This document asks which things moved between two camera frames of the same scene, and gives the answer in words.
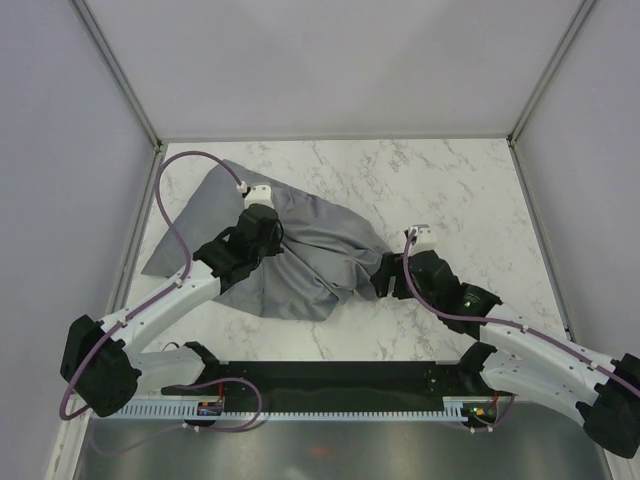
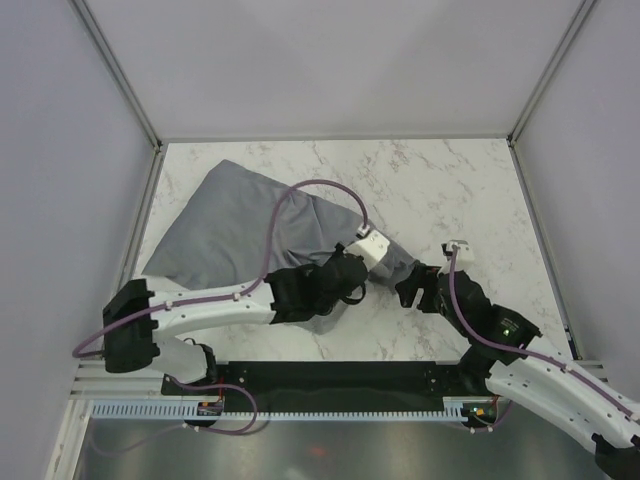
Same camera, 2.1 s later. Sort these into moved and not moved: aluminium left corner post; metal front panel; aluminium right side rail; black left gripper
Moved: black left gripper
Not moved: aluminium left corner post; metal front panel; aluminium right side rail
